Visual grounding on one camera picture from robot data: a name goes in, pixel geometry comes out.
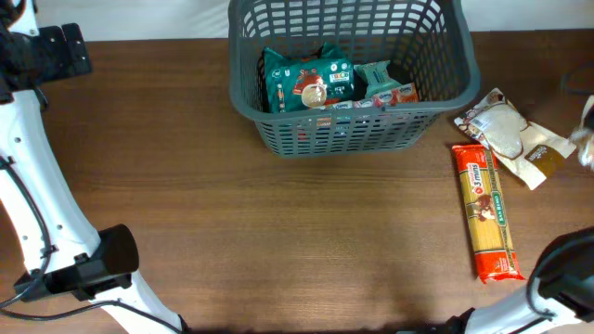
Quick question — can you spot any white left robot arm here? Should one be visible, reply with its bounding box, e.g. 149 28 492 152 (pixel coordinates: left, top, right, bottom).
1 0 189 333

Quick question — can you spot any multicolour tissue multipack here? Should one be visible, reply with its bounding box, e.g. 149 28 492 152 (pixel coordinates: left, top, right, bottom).
320 83 420 109

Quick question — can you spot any light blue snack bar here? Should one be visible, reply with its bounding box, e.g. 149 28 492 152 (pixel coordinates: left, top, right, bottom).
354 60 402 98

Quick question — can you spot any green Nescafe coffee bag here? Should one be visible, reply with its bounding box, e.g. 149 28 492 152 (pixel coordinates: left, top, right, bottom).
263 43 355 113

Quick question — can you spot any grey plastic basket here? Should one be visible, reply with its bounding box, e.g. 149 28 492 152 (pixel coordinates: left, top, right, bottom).
228 0 481 158

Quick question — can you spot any white rice pouch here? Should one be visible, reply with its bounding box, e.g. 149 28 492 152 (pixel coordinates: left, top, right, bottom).
454 88 576 190

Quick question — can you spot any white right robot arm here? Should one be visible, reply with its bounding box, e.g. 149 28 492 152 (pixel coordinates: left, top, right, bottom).
443 227 593 334

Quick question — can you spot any beige brown nut pouch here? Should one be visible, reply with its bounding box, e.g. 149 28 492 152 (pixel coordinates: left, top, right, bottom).
570 96 594 170

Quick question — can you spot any orange San Remo spaghetti pack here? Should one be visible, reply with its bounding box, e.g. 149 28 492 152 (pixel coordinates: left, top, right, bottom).
452 145 523 283

